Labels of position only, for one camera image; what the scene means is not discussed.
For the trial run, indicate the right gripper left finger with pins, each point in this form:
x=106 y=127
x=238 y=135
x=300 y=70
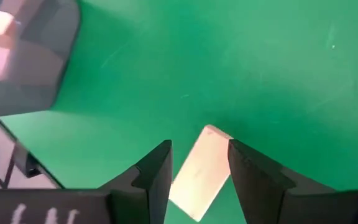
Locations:
x=148 y=193

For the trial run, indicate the smoky dark transparent bin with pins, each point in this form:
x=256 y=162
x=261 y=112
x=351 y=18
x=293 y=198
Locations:
x=36 y=62

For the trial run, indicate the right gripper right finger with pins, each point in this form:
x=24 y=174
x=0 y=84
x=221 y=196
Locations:
x=256 y=193

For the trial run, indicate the black table frame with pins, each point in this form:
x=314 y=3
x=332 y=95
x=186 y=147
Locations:
x=26 y=161

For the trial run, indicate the green table mat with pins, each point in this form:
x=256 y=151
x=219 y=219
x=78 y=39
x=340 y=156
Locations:
x=228 y=62

